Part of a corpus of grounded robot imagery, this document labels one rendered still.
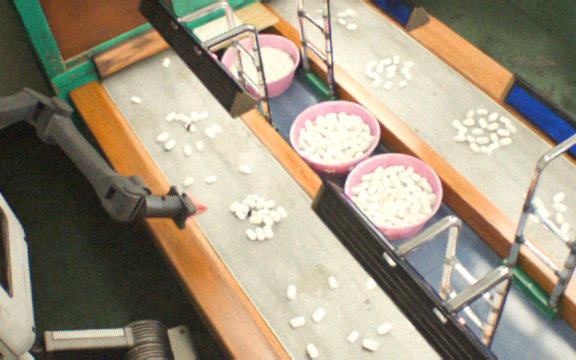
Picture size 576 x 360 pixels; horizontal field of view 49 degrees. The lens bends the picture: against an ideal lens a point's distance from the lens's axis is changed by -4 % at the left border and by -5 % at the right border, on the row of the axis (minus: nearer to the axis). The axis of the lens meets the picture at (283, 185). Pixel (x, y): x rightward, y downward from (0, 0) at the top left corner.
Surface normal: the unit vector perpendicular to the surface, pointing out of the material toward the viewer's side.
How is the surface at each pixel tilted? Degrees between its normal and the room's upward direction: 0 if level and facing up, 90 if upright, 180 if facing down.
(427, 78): 0
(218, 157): 0
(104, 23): 90
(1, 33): 90
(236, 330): 0
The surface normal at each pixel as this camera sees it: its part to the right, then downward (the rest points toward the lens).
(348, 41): -0.11, -0.64
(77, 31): 0.53, 0.61
